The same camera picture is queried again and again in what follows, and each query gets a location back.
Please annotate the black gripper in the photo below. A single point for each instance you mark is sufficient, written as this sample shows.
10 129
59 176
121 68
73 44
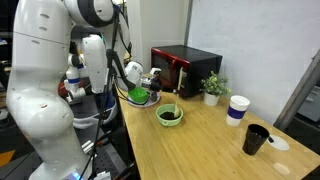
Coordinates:
151 83

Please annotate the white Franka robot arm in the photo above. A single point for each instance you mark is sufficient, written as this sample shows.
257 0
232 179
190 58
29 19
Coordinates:
36 100

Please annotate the dark coffee beans pile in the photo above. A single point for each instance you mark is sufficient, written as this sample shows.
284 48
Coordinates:
166 116

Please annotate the bright dark green bowl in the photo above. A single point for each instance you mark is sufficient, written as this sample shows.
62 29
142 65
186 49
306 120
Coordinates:
138 96

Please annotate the purple toy utensil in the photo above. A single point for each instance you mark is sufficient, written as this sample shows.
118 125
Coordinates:
154 94

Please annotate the teal toy utensil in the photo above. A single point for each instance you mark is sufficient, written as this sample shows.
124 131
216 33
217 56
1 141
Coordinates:
153 98

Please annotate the pale lavender round plate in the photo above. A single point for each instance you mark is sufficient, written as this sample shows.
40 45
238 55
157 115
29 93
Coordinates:
150 104

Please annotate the red and black microwave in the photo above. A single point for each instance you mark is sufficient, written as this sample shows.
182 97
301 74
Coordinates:
200 66

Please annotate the small green plant white pot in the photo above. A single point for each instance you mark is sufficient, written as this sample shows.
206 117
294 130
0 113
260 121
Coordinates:
215 85

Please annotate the white paper cup blue band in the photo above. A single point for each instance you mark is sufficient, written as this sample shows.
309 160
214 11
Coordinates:
237 110

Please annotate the white and blue mobile robot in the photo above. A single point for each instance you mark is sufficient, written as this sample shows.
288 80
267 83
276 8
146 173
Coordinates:
95 66

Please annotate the black optical breadboard base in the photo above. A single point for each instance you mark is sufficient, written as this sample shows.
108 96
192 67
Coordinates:
110 160

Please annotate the black plastic cup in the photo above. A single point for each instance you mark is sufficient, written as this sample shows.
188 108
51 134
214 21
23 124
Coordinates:
254 140

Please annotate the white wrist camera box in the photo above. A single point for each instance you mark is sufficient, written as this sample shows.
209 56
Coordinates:
155 71

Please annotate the silver metal bracket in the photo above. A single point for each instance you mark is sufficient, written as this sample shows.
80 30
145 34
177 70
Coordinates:
89 149

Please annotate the grey metal frame beam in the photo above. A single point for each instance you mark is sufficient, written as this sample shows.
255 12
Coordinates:
296 96

